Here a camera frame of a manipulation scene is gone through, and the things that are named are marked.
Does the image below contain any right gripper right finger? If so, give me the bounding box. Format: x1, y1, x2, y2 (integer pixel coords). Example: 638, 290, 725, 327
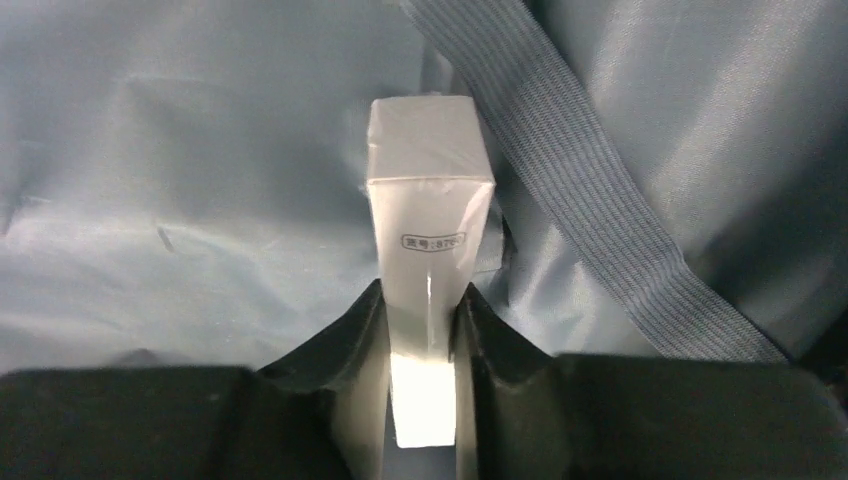
454, 286, 847, 479

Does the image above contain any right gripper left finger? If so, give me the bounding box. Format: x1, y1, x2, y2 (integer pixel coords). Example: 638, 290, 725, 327
1, 282, 389, 479

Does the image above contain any white toothpaste tube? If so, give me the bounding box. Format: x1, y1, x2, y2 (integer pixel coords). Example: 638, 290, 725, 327
366, 95, 495, 449

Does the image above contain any yellow Pikachu suitcase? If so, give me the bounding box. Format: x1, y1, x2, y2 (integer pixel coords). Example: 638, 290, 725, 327
0, 0, 848, 480

